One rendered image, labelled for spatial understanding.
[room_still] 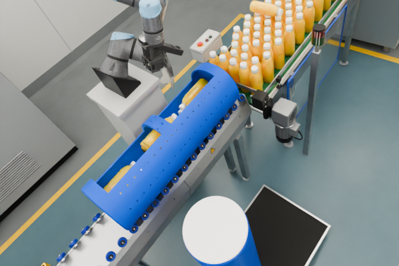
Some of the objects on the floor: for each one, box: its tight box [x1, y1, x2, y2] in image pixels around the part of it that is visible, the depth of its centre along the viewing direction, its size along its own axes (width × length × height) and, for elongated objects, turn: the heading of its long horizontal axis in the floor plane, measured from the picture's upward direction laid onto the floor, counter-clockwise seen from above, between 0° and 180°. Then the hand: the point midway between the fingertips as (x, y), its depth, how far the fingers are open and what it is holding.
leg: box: [233, 134, 250, 181], centre depth 224 cm, size 6×6×63 cm
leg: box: [224, 145, 236, 172], centre depth 231 cm, size 6×6×63 cm
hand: (165, 79), depth 130 cm, fingers open, 14 cm apart
